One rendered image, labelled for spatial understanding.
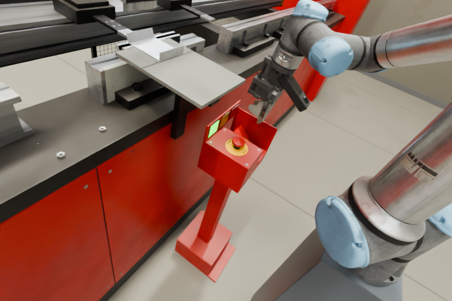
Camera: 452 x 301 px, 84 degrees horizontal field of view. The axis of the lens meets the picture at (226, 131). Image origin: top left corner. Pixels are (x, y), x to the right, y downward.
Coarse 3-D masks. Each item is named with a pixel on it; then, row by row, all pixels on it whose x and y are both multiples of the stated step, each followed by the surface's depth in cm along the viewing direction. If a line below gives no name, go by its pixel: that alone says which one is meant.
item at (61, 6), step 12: (60, 0) 68; (72, 0) 67; (84, 0) 68; (96, 0) 70; (60, 12) 70; (72, 12) 66; (84, 12) 67; (96, 12) 70; (108, 12) 73; (108, 24) 68; (120, 24) 69
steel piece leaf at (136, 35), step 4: (148, 28) 67; (128, 32) 62; (132, 32) 63; (136, 32) 64; (140, 32) 65; (144, 32) 66; (148, 32) 67; (152, 32) 68; (128, 36) 63; (132, 36) 63; (136, 36) 64; (140, 36) 65; (144, 36) 66; (148, 36) 67; (152, 36) 69; (128, 40) 63; (132, 40) 64; (136, 40) 65
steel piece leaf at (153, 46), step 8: (144, 40) 66; (152, 40) 67; (160, 40) 68; (144, 48) 63; (152, 48) 64; (160, 48) 65; (168, 48) 66; (176, 48) 63; (152, 56) 61; (160, 56) 59; (168, 56) 62
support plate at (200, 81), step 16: (128, 48) 61; (144, 64) 57; (160, 64) 59; (176, 64) 61; (192, 64) 63; (208, 64) 64; (160, 80) 54; (176, 80) 56; (192, 80) 57; (208, 80) 59; (224, 80) 60; (240, 80) 62; (192, 96) 52; (208, 96) 54
